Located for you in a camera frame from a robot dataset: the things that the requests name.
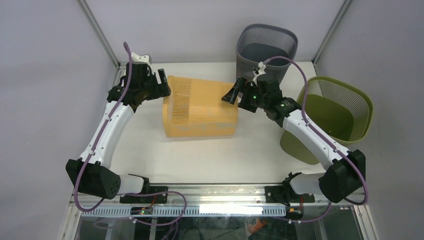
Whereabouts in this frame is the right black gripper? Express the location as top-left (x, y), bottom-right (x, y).
top-left (220, 77), bottom-right (268, 114)

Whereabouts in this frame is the yellow mesh waste basket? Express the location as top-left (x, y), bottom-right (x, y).
top-left (162, 75), bottom-right (239, 138)

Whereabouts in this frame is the grey mesh waste basket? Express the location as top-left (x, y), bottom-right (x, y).
top-left (236, 23), bottom-right (298, 80)

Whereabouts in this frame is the green mesh waste basket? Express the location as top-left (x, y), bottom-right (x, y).
top-left (297, 76), bottom-right (374, 146)

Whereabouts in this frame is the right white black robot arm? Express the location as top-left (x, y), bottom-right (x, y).
top-left (221, 74), bottom-right (369, 205)

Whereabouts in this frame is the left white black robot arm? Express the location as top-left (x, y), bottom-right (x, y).
top-left (65, 62), bottom-right (171, 203)

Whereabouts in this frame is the orange object under table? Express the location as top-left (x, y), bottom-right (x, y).
top-left (247, 217), bottom-right (268, 234)

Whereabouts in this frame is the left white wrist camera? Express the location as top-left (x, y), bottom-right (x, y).
top-left (131, 52), bottom-right (151, 66)

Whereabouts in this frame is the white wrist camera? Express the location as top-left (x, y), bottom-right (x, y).
top-left (131, 52), bottom-right (151, 66)
top-left (253, 61), bottom-right (266, 79)

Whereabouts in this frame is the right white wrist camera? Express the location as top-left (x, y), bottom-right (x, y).
top-left (253, 61), bottom-right (266, 79)

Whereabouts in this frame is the left aluminium frame post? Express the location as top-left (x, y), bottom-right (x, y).
top-left (76, 0), bottom-right (120, 68)

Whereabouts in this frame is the aluminium frame post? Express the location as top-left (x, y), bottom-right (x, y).
top-left (76, 0), bottom-right (120, 68)
top-left (311, 0), bottom-right (353, 68)

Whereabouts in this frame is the aluminium mounting rail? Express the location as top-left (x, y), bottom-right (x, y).
top-left (78, 183), bottom-right (364, 208)

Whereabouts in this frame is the white slotted cable duct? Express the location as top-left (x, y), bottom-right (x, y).
top-left (82, 204), bottom-right (286, 218)

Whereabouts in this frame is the right aluminium frame post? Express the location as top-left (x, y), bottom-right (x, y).
top-left (311, 0), bottom-right (353, 68)

